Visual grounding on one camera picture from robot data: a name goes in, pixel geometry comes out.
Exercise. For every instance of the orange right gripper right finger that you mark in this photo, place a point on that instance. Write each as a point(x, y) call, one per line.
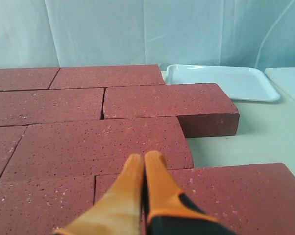
point(169, 211)

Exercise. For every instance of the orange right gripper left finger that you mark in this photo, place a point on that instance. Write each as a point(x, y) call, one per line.
point(118, 211)

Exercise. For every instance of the red brick second row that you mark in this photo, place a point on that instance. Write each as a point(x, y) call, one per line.
point(203, 110)
point(50, 106)

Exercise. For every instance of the red brick third row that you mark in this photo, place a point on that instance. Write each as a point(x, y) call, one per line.
point(100, 147)

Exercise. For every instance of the red brick back row right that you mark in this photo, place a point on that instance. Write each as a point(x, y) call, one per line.
point(107, 76)

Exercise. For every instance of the white plastic tray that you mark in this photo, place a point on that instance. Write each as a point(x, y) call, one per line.
point(239, 83)

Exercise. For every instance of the white board far right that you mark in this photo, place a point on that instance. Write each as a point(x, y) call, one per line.
point(284, 78)

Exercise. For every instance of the white backdrop curtain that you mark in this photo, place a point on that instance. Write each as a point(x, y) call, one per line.
point(245, 33)

